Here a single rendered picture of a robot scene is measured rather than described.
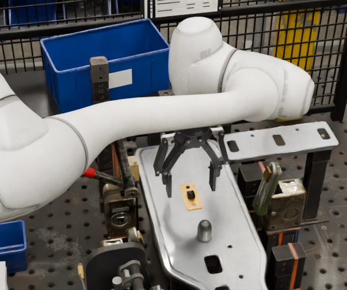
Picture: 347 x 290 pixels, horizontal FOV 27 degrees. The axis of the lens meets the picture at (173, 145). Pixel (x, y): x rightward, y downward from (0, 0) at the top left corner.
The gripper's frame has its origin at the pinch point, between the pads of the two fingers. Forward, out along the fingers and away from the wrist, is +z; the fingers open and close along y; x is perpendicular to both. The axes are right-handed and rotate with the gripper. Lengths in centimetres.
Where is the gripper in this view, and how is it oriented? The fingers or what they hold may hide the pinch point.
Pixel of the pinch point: (190, 183)
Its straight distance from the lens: 163.2
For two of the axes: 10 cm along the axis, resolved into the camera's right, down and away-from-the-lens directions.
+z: -0.1, 7.6, 6.5
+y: 9.8, -1.3, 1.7
